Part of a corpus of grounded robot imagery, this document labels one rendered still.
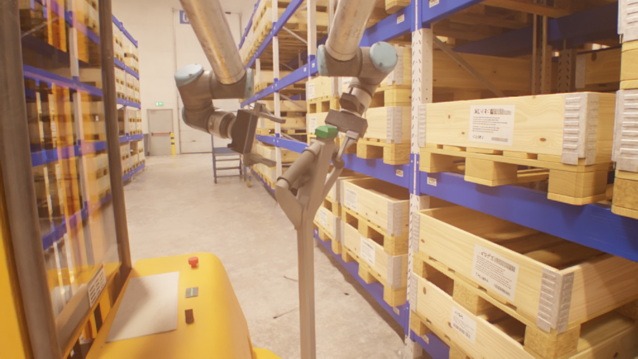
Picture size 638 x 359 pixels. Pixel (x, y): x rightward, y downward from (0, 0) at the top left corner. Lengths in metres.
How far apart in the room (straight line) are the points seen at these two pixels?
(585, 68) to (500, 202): 1.41
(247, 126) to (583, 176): 1.03
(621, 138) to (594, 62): 1.52
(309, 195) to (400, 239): 1.22
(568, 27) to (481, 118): 1.25
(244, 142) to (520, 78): 2.09
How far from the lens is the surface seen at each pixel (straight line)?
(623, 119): 1.14
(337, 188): 2.75
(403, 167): 1.95
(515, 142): 1.32
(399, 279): 2.16
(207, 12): 0.78
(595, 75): 2.61
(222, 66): 0.90
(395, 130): 1.92
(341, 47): 0.88
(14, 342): 0.86
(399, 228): 2.03
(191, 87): 1.03
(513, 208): 1.42
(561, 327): 1.37
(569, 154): 1.21
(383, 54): 0.99
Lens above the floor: 1.44
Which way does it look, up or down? 7 degrees down
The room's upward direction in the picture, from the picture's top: 1 degrees counter-clockwise
